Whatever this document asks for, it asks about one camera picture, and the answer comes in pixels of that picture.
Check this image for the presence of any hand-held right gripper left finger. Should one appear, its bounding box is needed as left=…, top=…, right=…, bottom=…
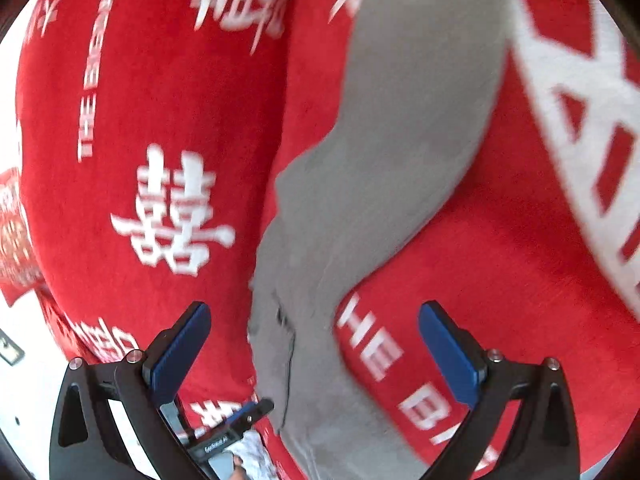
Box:
left=48, top=301, right=221, bottom=480

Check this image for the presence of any grey knitted small garment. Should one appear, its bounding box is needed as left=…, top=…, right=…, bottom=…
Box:
left=246, top=0, right=516, bottom=480

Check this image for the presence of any red printed blanket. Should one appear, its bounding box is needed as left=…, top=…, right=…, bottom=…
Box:
left=15, top=0, right=640, bottom=480

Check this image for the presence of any red embroidered pillow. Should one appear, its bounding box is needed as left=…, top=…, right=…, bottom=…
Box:
left=0, top=169, right=48, bottom=306

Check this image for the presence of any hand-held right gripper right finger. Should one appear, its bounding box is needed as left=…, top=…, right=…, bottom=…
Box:
left=419, top=301, right=581, bottom=480

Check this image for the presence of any pale patterned bed sheet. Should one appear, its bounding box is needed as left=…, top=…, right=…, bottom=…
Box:
left=235, top=432, right=281, bottom=480

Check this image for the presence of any white wall socket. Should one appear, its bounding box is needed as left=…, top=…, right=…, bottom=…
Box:
left=0, top=330, right=25, bottom=365

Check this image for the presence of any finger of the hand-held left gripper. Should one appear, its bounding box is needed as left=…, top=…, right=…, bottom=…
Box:
left=195, top=399, right=275, bottom=448

